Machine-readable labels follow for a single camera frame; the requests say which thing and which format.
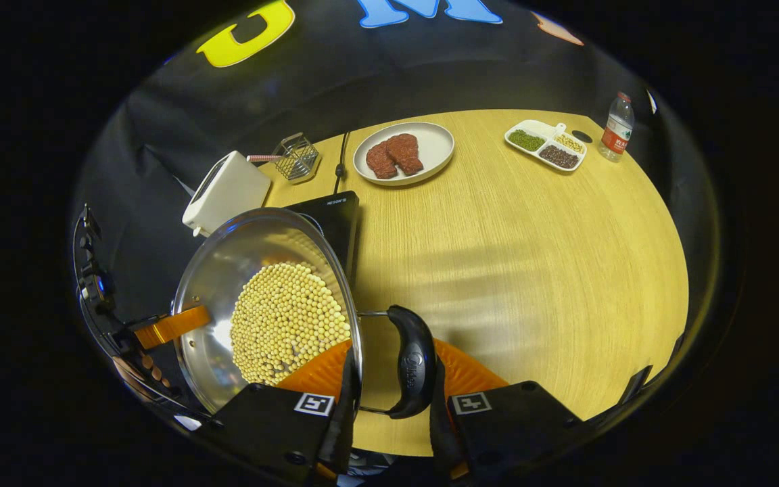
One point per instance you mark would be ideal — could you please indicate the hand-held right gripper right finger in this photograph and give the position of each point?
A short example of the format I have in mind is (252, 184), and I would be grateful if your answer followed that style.
(442, 433)

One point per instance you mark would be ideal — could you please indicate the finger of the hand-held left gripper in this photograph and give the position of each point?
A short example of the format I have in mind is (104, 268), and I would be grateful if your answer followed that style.
(173, 327)

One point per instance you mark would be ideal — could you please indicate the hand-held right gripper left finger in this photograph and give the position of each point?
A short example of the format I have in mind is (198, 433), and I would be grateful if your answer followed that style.
(347, 412)

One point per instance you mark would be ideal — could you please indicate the black induction cooktop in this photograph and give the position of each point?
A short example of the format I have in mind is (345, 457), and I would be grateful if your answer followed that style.
(339, 223)

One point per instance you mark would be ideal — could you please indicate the pile of soybeans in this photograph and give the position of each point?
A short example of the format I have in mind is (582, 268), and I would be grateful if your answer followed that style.
(288, 318)

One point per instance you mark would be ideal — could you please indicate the white toaster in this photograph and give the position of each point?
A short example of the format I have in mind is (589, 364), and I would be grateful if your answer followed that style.
(227, 193)

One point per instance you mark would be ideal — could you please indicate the black backdrop cloth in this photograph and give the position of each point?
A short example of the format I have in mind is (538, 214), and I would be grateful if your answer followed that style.
(159, 135)

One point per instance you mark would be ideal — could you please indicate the pink stick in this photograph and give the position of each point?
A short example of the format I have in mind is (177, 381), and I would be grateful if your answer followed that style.
(261, 158)

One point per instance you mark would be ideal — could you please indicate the red meat piece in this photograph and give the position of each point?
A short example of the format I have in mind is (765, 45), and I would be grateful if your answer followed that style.
(405, 154)
(380, 162)

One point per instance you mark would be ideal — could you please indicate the white round plate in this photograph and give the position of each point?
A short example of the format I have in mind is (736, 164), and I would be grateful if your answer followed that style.
(437, 145)

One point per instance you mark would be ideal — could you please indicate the dark red beans portion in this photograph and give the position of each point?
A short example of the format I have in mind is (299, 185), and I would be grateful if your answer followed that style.
(558, 157)

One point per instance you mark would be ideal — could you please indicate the green mung beans portion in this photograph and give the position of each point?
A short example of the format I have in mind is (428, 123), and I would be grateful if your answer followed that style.
(526, 140)

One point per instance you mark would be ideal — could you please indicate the small soybeans portion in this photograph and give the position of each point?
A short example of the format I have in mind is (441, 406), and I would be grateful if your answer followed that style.
(570, 143)

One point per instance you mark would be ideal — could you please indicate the white divided dish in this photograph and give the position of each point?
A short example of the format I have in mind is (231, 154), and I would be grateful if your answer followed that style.
(531, 126)

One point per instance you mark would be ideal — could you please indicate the black round table grommet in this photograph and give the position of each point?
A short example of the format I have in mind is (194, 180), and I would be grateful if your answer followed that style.
(581, 136)

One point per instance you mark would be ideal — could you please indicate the clear water bottle red label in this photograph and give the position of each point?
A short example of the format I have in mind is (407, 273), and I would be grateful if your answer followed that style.
(616, 132)

